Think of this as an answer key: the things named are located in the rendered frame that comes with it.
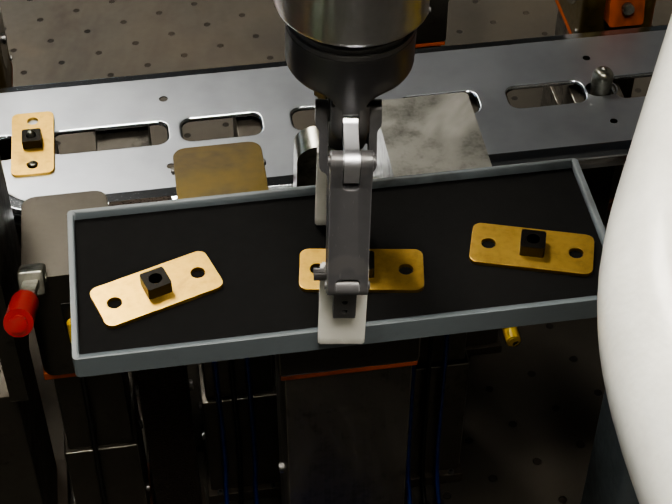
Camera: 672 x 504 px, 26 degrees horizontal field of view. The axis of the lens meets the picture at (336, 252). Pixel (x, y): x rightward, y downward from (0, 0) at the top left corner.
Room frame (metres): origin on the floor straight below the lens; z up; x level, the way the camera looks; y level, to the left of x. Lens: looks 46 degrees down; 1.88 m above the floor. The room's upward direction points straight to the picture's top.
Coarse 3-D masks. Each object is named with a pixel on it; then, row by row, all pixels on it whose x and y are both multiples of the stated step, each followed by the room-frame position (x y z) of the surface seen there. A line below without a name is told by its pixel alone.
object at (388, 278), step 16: (304, 256) 0.69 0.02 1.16; (320, 256) 0.69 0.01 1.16; (384, 256) 0.69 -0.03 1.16; (400, 256) 0.69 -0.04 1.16; (416, 256) 0.69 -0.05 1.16; (304, 272) 0.67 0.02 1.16; (384, 272) 0.67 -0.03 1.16; (416, 272) 0.67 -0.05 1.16; (304, 288) 0.66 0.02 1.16; (384, 288) 0.66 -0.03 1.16; (400, 288) 0.66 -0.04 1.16; (416, 288) 0.66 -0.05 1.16
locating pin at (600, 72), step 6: (600, 66) 1.07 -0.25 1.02; (594, 72) 1.07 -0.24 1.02; (600, 72) 1.06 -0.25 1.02; (606, 72) 1.06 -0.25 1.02; (612, 72) 1.07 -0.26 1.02; (594, 78) 1.06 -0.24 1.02; (600, 78) 1.06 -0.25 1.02; (606, 78) 1.06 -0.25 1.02; (612, 78) 1.06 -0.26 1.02; (594, 84) 1.06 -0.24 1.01; (600, 84) 1.06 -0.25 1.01; (606, 84) 1.06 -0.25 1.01; (594, 90) 1.06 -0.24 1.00; (600, 90) 1.06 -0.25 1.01; (606, 90) 1.06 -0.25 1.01
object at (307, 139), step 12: (300, 132) 0.88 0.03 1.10; (312, 132) 0.88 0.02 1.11; (300, 144) 0.87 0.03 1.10; (312, 144) 0.87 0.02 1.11; (300, 156) 0.87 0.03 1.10; (312, 156) 0.87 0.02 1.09; (300, 168) 0.87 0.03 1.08; (312, 168) 0.87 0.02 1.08; (300, 180) 0.87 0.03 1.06; (312, 180) 0.88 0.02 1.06
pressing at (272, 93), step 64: (256, 64) 1.11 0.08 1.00; (448, 64) 1.10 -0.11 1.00; (512, 64) 1.10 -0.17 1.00; (576, 64) 1.10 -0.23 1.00; (640, 64) 1.10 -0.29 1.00; (0, 128) 1.01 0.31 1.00; (64, 128) 1.01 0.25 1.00; (512, 128) 1.01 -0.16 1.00; (576, 128) 1.01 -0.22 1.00; (64, 192) 0.93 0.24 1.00; (128, 192) 0.92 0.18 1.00
